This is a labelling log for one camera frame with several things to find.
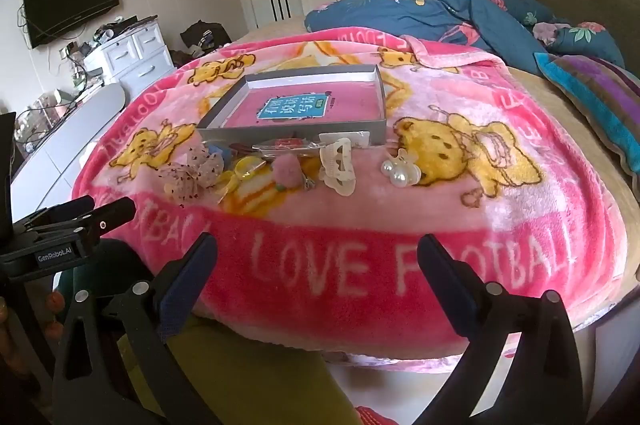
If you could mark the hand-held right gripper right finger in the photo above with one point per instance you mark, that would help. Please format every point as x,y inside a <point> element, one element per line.
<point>447,292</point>

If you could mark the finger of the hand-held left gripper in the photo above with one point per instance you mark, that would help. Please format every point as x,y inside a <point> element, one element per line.
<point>107,216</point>
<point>65,209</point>

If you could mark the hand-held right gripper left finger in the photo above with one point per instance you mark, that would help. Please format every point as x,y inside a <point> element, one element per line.
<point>187,292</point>

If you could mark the blue small packet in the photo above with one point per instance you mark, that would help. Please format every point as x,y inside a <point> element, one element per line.
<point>216,150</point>

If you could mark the cream claw hair clip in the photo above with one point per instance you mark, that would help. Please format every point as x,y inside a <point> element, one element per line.
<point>336,167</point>

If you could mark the white card packet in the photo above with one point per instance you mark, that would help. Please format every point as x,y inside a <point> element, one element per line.
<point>352,137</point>

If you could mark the grey cardboard box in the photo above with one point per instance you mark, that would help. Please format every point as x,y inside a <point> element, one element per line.
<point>295,131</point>

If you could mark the person's left hand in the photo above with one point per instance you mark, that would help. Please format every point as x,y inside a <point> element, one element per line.
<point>53,303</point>

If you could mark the white curved table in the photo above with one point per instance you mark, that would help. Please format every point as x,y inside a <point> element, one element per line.
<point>75,125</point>

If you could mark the pile of desk clutter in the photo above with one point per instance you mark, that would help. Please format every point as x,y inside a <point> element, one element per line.
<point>30,125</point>

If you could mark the person's yellow-green pants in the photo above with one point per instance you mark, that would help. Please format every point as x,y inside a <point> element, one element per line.
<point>240,380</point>

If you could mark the pink printed bear blanket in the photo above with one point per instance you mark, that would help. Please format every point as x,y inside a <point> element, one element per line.
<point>350,215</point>

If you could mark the pearl hair clip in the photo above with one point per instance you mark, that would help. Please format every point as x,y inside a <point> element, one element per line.
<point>397,167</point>

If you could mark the red slipper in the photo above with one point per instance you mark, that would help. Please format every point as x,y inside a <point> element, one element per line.
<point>372,416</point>

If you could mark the pink pompom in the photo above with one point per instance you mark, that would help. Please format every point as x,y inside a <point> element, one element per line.
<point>286,171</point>

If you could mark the white drawer chest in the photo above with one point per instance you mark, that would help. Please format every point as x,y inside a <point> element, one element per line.
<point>132,57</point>

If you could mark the small clear packet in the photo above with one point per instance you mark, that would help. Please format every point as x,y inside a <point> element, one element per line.
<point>287,146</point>

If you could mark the pile of dresser clutter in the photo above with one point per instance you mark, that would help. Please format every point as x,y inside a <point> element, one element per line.
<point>112,30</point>

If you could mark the black bag on floor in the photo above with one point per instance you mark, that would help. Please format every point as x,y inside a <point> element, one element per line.
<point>205,36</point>

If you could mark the bed with tan sheet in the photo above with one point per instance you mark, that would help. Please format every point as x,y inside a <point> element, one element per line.
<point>555,115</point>

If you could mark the black television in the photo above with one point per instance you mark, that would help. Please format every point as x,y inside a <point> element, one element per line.
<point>70,0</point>

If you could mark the pink book with teal label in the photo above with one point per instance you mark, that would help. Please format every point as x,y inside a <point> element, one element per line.
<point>350,97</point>

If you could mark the striped pillow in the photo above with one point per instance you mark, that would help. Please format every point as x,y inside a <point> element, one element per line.
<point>600,100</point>

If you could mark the blue floral duvet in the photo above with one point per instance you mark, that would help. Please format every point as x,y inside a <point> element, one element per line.
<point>450,12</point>

